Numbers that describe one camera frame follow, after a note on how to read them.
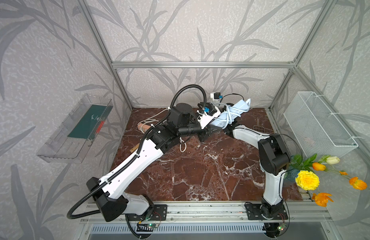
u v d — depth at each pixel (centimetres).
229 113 54
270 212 65
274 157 52
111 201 39
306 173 58
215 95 76
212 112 49
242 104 54
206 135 53
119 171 40
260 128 105
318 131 64
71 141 66
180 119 47
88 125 67
